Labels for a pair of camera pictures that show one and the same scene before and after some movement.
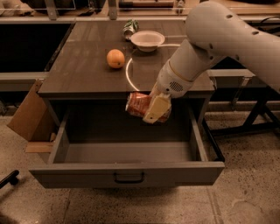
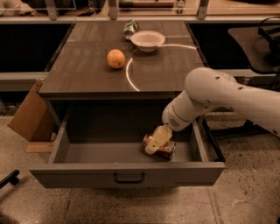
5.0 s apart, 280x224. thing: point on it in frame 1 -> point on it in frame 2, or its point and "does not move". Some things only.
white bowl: (148, 40) does not move
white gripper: (171, 80) -> (170, 117)
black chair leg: (10, 178) does not move
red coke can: (137, 102) -> (165, 152)
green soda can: (130, 27) does not move
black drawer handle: (129, 181) does not move
